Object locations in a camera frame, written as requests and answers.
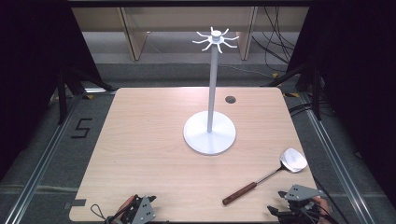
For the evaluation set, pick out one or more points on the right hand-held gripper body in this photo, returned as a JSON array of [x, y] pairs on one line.
[[301, 192]]

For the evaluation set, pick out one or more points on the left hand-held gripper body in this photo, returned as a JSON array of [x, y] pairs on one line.
[[144, 211]]

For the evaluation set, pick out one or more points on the white hook stand rack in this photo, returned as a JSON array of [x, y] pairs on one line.
[[209, 137]]

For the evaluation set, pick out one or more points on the person's left hand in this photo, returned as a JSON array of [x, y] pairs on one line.
[[126, 204]]

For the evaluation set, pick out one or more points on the person's right hand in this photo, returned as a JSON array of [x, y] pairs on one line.
[[323, 207]]

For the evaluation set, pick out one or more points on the black tape strip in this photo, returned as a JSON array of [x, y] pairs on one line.
[[78, 202]]

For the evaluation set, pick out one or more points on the yellow black tape piece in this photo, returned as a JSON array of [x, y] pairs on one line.
[[291, 95], [88, 97], [275, 75]]

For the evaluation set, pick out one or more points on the black metal stand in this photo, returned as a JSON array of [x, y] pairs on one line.
[[62, 93], [316, 93]]

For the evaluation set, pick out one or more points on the black curtain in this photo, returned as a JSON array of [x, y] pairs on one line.
[[358, 93], [34, 77]]

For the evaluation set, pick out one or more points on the beige wooden desk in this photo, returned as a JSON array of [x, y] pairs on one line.
[[134, 37]]

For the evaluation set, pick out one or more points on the metal floor rail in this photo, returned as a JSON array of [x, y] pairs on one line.
[[336, 161], [40, 165]]

